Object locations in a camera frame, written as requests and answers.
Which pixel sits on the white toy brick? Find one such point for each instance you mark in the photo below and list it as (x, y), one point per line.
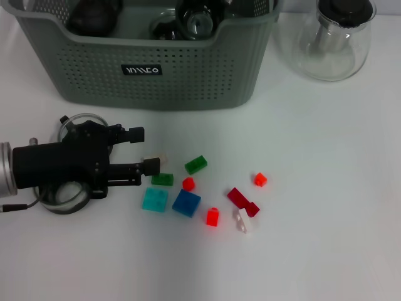
(245, 222)
(163, 156)

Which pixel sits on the dark clay teapot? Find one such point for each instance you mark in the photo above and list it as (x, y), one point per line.
(91, 19)

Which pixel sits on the long dark red toy brick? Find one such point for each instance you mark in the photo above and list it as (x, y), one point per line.
(238, 198)

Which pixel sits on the clear glass flask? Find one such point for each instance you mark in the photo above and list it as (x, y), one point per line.
(326, 47)

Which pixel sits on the glass teacup with black sleeve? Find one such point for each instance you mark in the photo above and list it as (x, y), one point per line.
(69, 196)
(84, 116)
(199, 22)
(163, 28)

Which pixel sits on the small red toy brick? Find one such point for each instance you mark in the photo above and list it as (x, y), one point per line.
(260, 179)
(188, 184)

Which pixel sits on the blue square toy brick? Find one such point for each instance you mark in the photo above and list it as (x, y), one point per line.
(186, 202)

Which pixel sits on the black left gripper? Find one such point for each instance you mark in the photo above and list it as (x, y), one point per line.
(56, 164)

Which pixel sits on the grey perforated storage bin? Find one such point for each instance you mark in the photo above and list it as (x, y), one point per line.
(94, 78)

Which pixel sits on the green toy brick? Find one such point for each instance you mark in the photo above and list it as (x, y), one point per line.
(195, 164)
(166, 180)

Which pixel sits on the cyan square toy brick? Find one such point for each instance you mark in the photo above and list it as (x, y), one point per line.
(154, 200)

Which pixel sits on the tall bright red toy brick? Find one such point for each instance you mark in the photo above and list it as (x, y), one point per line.
(212, 218)

